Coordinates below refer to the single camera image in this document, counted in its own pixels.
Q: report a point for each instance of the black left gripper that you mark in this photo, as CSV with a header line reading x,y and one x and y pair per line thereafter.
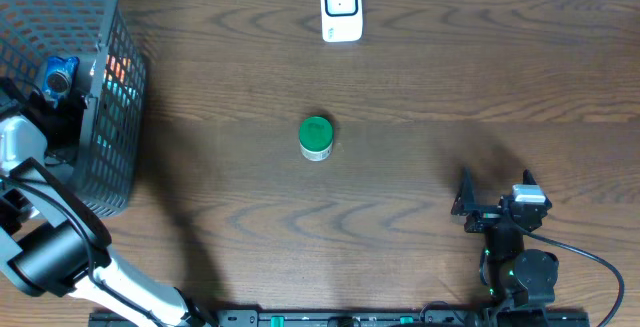
x,y
74,117

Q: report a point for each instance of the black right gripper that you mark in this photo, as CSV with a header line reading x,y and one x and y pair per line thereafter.
x,y
465,203

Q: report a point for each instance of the blue Oreo cookie pack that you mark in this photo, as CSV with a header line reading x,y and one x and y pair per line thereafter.
x,y
59,78

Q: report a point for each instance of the orange snack packet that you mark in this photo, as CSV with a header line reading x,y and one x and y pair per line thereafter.
x,y
116,68

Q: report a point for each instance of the green lidded jar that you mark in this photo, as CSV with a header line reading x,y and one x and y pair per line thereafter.
x,y
316,136

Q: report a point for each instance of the mint green wipes pack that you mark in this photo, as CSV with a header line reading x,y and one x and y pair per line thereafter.
x,y
117,116

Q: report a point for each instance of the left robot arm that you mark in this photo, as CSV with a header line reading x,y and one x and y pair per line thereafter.
x,y
51,242

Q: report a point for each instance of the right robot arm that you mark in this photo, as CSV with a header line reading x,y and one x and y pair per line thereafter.
x,y
521,280

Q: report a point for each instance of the white barcode scanner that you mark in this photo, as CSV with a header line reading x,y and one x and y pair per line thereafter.
x,y
341,20

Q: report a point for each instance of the dark grey plastic basket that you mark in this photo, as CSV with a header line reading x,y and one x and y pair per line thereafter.
x,y
79,56

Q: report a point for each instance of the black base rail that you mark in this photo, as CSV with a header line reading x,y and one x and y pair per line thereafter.
x,y
437,317

